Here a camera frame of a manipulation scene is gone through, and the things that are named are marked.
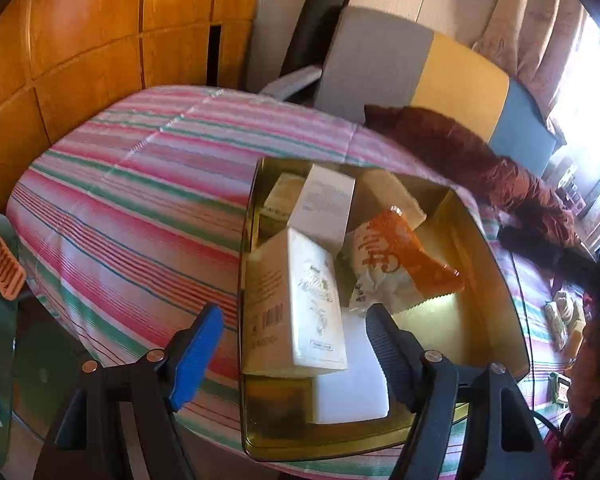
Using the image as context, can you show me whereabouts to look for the orange snack bag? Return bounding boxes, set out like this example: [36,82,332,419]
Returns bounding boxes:
[342,207,465,314]

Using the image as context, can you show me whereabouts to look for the large white perfume box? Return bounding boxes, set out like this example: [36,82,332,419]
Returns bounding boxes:
[242,228,348,378]

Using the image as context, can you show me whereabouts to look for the white carton box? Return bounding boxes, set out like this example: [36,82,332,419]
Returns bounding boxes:
[287,164,355,257]

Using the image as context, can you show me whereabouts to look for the yellow sponge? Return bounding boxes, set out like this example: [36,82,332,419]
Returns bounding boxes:
[348,169,427,230]

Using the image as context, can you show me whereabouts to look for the gold tin box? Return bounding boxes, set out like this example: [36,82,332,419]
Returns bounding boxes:
[237,156,531,463]

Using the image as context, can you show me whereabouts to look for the striped bed sheet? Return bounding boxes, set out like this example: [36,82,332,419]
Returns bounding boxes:
[6,86,566,479]

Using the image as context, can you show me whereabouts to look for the maroon jacket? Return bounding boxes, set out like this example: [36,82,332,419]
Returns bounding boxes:
[364,104,579,246]

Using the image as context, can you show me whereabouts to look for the orange plastic rack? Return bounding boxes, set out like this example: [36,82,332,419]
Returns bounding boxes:
[0,235,27,301]

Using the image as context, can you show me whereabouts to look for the floral curtain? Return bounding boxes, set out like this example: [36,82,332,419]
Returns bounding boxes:
[472,0,600,120]

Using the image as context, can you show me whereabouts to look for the grey yellow blue chair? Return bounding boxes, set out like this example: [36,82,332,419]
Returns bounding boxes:
[261,6,556,176]

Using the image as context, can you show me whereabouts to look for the wooden wardrobe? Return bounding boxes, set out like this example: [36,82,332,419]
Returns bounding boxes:
[0,0,258,212]

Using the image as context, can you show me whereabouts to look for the black rolled mat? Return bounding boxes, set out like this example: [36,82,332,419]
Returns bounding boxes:
[279,0,349,77]

